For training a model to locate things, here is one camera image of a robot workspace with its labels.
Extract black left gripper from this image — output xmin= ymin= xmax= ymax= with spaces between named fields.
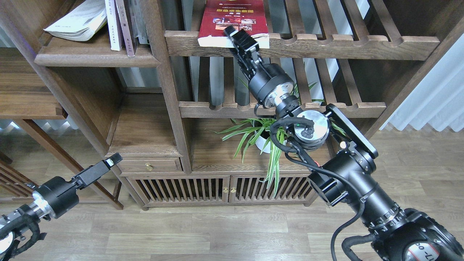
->
xmin=33 ymin=153 xmax=123 ymax=219

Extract red book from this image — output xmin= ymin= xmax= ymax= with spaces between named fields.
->
xmin=198 ymin=0 xmax=270 ymax=49

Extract small wooden drawer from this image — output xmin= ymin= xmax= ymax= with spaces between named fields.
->
xmin=117 ymin=157 xmax=183 ymax=173

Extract dark wooden bookshelf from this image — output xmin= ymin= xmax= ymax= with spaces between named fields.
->
xmin=1 ymin=0 xmax=463 ymax=210

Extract white and lilac book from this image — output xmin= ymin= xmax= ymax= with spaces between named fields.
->
xmin=104 ymin=0 xmax=123 ymax=51

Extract left slatted cabinet door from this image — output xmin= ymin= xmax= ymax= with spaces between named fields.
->
xmin=129 ymin=175 xmax=230 ymax=208

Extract yellow-green book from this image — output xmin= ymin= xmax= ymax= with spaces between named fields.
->
xmin=44 ymin=0 xmax=107 ymax=41

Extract right slatted cabinet door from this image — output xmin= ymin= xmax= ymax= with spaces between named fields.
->
xmin=228 ymin=174 xmax=318 ymax=206

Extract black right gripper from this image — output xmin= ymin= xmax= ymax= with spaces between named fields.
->
xmin=224 ymin=25 xmax=294 ymax=108

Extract upright white books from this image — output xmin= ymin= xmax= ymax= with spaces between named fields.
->
xmin=115 ymin=0 xmax=149 ymax=57

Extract white plant pot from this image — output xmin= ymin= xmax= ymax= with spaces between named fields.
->
xmin=255 ymin=131 xmax=274 ymax=154

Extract slatted cabinet door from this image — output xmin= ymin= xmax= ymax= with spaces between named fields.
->
xmin=129 ymin=175 xmax=230 ymax=208
xmin=228 ymin=174 xmax=318 ymax=206

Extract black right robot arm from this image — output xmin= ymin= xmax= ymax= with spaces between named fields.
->
xmin=224 ymin=25 xmax=463 ymax=261

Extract green spider plant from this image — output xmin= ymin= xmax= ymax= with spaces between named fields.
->
xmin=215 ymin=74 xmax=349 ymax=198

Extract white curtain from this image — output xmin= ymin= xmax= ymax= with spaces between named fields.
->
xmin=381 ymin=36 xmax=464 ymax=132

